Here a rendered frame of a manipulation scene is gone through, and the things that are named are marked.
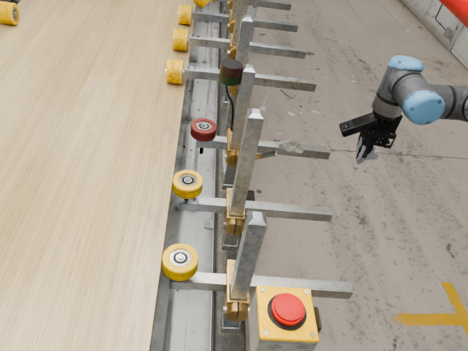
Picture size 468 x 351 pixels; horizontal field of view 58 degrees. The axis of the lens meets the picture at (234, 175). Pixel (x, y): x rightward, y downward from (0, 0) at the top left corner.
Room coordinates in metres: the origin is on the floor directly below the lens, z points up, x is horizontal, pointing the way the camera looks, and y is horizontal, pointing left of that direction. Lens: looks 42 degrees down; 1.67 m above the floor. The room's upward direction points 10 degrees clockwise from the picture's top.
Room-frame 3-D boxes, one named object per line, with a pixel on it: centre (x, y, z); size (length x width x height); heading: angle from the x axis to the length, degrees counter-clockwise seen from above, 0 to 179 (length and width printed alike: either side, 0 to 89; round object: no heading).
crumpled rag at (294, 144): (1.09, -0.16, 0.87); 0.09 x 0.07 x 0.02; 98
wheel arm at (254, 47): (1.57, 0.06, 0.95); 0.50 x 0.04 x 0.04; 98
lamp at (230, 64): (1.02, 0.06, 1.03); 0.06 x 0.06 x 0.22; 8
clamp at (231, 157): (1.05, 0.02, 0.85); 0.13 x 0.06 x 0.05; 8
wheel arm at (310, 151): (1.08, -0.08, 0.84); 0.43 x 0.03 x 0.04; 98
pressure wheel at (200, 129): (1.05, 0.12, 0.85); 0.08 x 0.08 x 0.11
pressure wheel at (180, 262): (0.55, 0.08, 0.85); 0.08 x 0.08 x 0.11
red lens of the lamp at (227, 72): (1.02, 0.06, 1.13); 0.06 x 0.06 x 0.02
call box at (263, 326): (0.28, -0.09, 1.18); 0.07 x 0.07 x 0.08; 8
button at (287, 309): (0.28, -0.09, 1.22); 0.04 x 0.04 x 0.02
